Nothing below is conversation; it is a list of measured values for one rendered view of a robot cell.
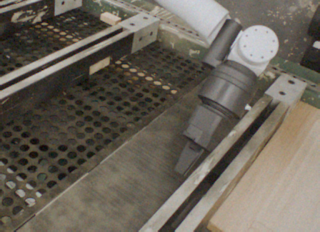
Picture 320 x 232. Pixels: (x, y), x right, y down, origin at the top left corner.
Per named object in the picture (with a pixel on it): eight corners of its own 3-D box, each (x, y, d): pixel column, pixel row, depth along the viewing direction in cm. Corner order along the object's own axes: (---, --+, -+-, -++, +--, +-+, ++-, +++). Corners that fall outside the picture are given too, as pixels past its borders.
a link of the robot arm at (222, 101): (182, 137, 80) (212, 86, 81) (225, 163, 76) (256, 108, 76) (166, 125, 69) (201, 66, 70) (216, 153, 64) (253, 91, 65)
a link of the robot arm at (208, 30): (268, 56, 79) (214, 14, 81) (281, 45, 70) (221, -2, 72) (247, 81, 78) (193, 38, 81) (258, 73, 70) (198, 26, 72)
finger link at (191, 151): (171, 168, 73) (188, 139, 73) (186, 178, 71) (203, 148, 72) (169, 168, 71) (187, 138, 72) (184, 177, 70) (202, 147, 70)
